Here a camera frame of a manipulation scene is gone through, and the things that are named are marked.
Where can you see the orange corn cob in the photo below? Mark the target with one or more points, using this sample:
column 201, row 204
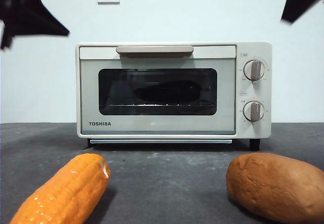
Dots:
column 63, row 191

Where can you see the brown potato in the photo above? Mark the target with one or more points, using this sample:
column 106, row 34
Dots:
column 273, row 183

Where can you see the metal crumb tray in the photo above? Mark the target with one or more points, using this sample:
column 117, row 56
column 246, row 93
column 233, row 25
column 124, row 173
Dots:
column 160, row 141

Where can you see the cream Toshiba toaster oven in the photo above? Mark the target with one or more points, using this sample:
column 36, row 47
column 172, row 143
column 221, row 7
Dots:
column 253, row 49

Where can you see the cream timer knob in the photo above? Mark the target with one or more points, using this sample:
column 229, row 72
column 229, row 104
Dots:
column 253, row 111

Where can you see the black oven foot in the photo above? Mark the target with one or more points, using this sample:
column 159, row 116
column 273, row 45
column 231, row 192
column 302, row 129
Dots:
column 254, row 144

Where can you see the purple eggplant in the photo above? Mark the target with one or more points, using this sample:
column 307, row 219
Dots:
column 167, row 91

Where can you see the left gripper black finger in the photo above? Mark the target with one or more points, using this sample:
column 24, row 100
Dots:
column 38, row 21
column 6, row 39

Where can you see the grey glass oven door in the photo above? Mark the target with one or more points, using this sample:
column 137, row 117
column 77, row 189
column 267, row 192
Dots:
column 157, row 125

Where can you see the cream temperature knob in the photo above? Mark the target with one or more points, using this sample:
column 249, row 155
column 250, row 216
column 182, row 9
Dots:
column 253, row 70

